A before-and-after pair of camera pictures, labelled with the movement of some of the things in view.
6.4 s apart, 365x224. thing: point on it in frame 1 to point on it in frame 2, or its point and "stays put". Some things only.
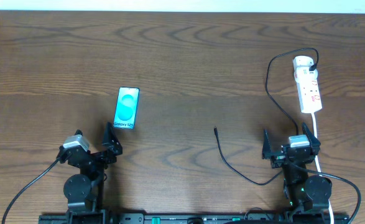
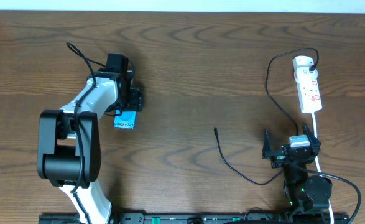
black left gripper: [111, 152] to [137, 103]
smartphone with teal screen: [126, 108] stays put
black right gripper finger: [267, 149] stays put
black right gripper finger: [313, 141] stays put
